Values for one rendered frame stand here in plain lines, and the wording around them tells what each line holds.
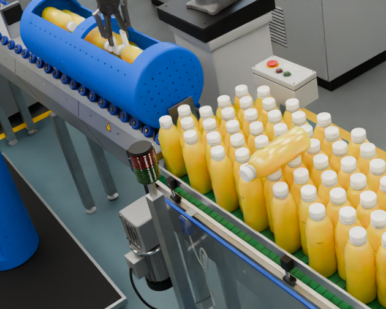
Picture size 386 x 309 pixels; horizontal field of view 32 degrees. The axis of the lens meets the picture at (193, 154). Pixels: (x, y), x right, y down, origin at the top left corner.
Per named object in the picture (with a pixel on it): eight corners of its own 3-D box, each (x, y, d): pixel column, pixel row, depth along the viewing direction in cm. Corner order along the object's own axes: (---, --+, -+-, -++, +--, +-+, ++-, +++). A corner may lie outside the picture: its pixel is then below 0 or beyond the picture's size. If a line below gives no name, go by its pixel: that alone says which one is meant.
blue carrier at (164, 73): (90, 35, 300) (63, -22, 282) (214, 97, 239) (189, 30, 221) (38, 70, 291) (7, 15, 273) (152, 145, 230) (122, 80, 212)
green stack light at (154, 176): (151, 166, 181) (147, 151, 178) (165, 176, 177) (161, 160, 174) (132, 178, 179) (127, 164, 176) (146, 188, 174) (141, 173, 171)
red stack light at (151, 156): (147, 151, 178) (144, 139, 176) (161, 160, 174) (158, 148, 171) (127, 163, 176) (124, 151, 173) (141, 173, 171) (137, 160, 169)
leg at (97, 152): (114, 192, 367) (81, 94, 330) (120, 197, 363) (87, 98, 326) (106, 197, 364) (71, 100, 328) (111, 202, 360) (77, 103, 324)
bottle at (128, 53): (166, 66, 228) (135, 49, 241) (155, 54, 223) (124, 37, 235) (153, 82, 227) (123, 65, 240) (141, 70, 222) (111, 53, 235)
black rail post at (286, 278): (288, 274, 176) (285, 253, 171) (296, 281, 174) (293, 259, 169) (282, 279, 175) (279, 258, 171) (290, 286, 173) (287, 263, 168)
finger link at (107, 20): (111, 6, 227) (107, 7, 226) (113, 38, 232) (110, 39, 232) (105, 3, 230) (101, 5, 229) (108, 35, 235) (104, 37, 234)
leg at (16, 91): (34, 129, 436) (0, 42, 399) (38, 132, 432) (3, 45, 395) (27, 133, 434) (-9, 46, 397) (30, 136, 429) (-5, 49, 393)
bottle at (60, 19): (52, 3, 277) (75, 13, 264) (60, 17, 282) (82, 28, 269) (38, 12, 275) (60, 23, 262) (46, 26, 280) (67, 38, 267)
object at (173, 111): (195, 124, 236) (188, 94, 228) (199, 126, 234) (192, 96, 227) (172, 138, 232) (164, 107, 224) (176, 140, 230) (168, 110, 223)
